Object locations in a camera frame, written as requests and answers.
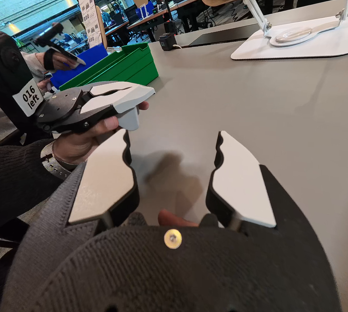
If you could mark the white adjustable stand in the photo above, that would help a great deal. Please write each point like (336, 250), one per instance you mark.
(299, 42)

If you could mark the green plastic bin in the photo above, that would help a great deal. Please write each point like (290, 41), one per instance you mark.
(122, 70)

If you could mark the black flat panel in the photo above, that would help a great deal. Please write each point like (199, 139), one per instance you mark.
(223, 36)

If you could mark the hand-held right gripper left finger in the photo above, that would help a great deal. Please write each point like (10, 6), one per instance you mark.
(106, 181)

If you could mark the blue plastic bin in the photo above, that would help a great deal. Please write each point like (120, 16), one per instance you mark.
(87, 59)

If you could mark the grey desk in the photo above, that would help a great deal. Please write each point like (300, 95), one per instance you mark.
(244, 113)

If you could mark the wooden-edged table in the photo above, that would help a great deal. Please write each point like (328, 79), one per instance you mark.
(163, 12)

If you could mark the standing instruction sign board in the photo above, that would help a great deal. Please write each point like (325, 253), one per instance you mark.
(87, 4)

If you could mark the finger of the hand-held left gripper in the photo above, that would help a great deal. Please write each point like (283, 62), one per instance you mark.
(125, 98)
(111, 87)

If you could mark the person's right hand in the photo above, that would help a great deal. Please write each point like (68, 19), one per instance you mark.
(171, 218)

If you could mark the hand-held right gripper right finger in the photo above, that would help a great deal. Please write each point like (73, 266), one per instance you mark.
(242, 184)

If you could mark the person's left hand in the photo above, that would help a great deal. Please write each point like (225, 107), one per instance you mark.
(78, 146)

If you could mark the silver wristwatch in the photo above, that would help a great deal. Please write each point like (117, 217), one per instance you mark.
(54, 162)

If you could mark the small black device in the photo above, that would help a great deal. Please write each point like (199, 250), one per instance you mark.
(166, 42)

